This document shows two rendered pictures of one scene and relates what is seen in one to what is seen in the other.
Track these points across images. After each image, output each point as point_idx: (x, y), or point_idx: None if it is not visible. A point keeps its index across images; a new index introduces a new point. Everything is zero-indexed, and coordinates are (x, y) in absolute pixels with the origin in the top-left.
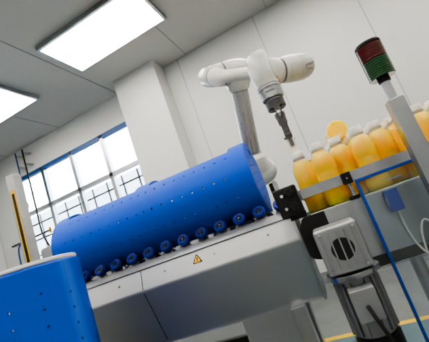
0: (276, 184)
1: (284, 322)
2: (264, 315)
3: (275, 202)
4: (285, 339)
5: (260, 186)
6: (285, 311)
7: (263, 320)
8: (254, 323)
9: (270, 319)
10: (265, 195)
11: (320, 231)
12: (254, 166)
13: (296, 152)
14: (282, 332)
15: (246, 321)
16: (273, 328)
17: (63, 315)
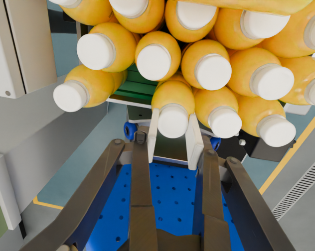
0: (168, 154)
1: (85, 110)
2: (80, 127)
3: (214, 150)
4: (90, 109)
5: (186, 180)
6: (81, 109)
7: (82, 127)
8: (82, 134)
9: (82, 121)
10: (174, 167)
11: (309, 109)
12: (158, 214)
13: (294, 135)
14: (88, 111)
15: (81, 140)
16: (86, 119)
17: None
